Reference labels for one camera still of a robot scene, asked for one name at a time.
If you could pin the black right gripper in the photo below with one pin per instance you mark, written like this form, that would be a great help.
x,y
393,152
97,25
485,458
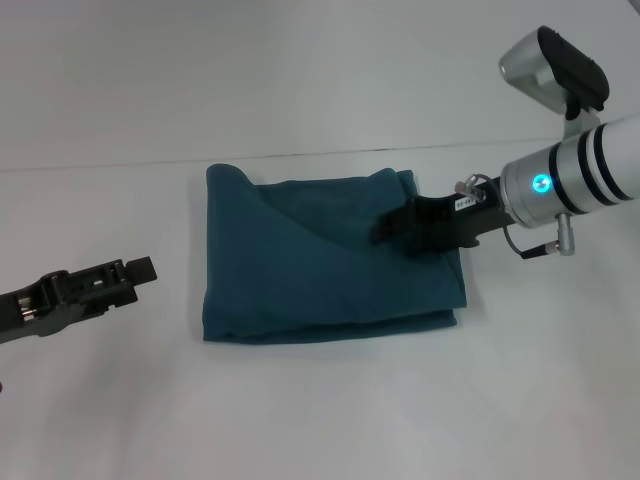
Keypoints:
x,y
450,220

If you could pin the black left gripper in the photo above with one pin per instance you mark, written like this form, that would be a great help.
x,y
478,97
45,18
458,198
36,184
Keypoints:
x,y
40,307

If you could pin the teal shirt with FREE print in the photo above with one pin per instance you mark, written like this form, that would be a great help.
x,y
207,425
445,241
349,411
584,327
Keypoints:
x,y
310,265

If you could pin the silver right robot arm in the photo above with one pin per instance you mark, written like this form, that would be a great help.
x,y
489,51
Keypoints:
x,y
575,170

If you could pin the silver right camera mount bracket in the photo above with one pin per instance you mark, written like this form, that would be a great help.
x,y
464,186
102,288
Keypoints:
x,y
582,120

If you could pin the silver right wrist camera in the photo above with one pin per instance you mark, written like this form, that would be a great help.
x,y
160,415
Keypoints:
x,y
555,70

